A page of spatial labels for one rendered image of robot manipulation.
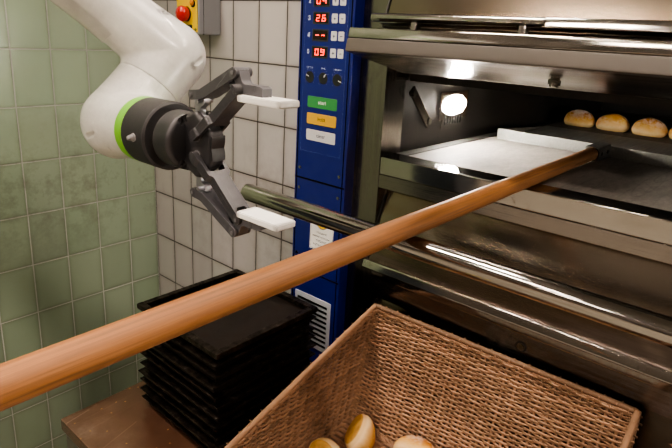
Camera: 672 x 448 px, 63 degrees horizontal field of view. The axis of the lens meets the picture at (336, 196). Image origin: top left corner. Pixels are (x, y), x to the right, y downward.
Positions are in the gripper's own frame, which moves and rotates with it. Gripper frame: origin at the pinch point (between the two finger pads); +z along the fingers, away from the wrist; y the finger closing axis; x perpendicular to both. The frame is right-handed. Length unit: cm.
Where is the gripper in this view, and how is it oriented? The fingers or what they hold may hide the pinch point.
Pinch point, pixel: (281, 165)
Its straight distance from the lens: 61.4
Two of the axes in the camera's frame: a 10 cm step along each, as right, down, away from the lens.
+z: 7.5, 2.2, -6.2
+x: -6.6, 1.8, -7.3
